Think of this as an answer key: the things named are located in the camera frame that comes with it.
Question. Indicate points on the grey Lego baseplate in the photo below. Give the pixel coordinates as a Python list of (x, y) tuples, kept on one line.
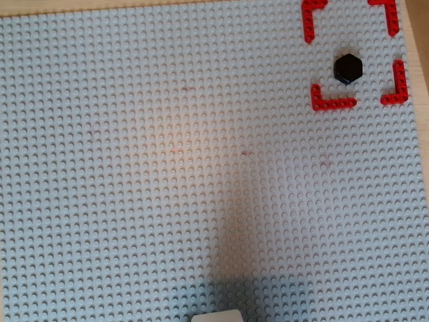
[(163, 172)]

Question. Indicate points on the red L-shaped Lego corner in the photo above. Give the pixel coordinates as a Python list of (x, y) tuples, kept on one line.
[(308, 21), (334, 104), (400, 81), (392, 16)]

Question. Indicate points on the black hexagonal Lego piece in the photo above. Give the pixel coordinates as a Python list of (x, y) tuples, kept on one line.
[(348, 67)]

